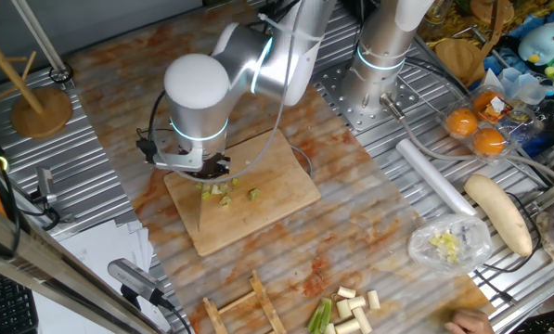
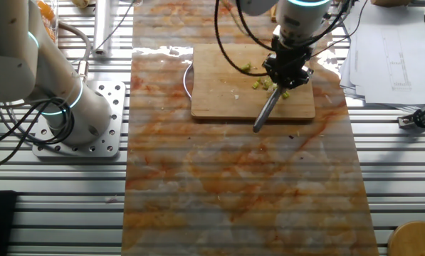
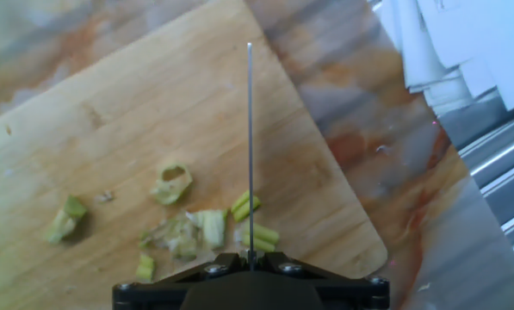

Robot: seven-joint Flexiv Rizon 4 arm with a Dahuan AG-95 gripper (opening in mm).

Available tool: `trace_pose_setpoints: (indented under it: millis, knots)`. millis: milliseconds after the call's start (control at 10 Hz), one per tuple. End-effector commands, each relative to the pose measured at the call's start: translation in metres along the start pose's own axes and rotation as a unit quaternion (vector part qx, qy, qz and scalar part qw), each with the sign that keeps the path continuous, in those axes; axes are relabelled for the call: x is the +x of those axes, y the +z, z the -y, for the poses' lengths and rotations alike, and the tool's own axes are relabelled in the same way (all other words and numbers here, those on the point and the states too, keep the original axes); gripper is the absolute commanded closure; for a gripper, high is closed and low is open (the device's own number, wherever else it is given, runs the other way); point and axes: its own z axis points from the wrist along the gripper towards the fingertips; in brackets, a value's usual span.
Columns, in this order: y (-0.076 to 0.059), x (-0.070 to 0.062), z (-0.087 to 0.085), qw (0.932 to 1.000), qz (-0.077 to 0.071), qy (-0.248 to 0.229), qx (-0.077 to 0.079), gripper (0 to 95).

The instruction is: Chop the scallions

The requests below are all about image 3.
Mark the wooden cutting board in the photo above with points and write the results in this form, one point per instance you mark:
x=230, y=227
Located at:
x=153, y=107

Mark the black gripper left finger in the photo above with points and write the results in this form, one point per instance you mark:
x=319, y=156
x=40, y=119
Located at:
x=153, y=295

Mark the steel cleaver knife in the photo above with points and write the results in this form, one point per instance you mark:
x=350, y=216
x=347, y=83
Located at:
x=249, y=129

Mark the green scallion stalk piece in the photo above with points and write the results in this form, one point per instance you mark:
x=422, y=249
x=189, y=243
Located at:
x=265, y=237

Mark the white paper sheets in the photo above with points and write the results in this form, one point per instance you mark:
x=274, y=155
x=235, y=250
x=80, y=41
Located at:
x=476, y=34

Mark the orange marble patterned mat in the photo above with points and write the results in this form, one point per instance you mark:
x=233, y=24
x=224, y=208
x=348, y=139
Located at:
x=347, y=107

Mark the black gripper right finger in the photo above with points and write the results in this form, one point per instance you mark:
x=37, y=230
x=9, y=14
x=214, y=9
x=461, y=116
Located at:
x=351, y=295

